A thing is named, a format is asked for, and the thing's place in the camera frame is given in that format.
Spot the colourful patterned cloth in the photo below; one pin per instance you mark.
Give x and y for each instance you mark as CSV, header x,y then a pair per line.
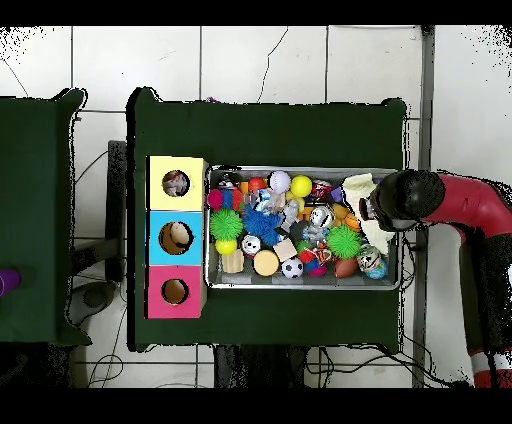
x,y
176,183

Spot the wooden box with three holes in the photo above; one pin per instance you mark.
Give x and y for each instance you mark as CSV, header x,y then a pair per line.
x,y
156,200

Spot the small soccer ball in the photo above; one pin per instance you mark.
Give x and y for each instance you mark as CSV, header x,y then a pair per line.
x,y
292,268

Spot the green puffer ball with eyes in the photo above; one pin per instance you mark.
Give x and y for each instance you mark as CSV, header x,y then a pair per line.
x,y
226,224

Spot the grey rounded floor object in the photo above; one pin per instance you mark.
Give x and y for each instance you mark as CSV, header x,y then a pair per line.
x,y
94,298

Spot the purple object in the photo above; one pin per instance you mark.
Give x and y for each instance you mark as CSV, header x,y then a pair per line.
x,y
8,282

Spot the shallow metal mesh bin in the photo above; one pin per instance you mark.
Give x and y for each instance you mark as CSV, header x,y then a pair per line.
x,y
232,280

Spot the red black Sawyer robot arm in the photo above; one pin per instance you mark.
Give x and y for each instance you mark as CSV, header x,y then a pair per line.
x,y
464,200

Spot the white baseball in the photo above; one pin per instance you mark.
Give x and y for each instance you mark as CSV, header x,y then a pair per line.
x,y
279,182

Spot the yellow smiley ball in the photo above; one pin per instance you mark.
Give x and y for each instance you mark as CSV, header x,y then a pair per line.
x,y
300,186

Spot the small pink spiky ball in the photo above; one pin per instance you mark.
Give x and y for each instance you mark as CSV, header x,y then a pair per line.
x,y
215,199

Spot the crushed silver can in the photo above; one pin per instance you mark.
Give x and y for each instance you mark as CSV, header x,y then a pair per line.
x,y
322,216

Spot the cream knitted cloth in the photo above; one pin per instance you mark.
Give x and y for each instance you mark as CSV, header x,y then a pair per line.
x,y
358,188

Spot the grey metal pole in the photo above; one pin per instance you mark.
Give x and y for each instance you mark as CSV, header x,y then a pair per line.
x,y
427,80

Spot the orange round sponge disc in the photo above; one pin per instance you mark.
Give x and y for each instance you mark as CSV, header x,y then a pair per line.
x,y
266,262

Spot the blue puffer ball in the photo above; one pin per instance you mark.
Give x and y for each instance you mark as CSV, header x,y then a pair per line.
x,y
260,222

